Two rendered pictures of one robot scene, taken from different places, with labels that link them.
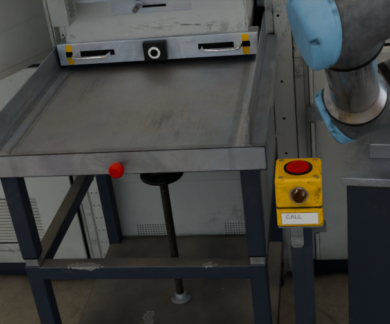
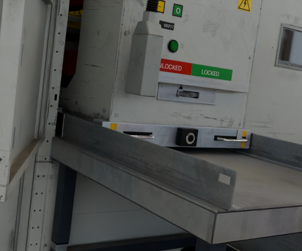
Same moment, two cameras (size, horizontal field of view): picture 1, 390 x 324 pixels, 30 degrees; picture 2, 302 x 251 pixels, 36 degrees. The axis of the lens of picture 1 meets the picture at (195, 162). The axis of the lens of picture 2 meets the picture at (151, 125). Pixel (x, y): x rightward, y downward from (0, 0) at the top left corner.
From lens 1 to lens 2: 155 cm
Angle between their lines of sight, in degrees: 50
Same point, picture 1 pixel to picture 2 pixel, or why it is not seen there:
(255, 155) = not seen: outside the picture
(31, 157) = (264, 211)
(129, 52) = (164, 137)
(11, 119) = (187, 176)
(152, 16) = (186, 106)
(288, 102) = not seen: hidden behind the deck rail
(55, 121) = not seen: hidden behind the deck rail
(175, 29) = (199, 121)
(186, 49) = (206, 139)
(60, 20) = (150, 89)
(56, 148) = (273, 202)
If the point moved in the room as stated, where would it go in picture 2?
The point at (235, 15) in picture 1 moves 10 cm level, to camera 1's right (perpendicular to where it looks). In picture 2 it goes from (238, 115) to (255, 116)
